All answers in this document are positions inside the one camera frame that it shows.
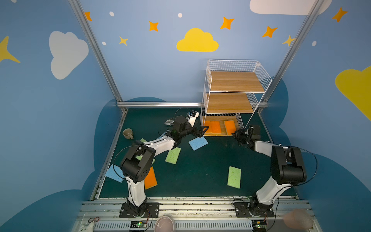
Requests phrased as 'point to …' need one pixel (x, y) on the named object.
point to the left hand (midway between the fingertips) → (201, 123)
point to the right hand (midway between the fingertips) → (232, 130)
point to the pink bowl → (164, 224)
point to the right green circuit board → (259, 225)
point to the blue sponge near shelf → (198, 142)
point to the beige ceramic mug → (127, 133)
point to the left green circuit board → (138, 224)
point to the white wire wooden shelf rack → (231, 94)
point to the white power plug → (87, 228)
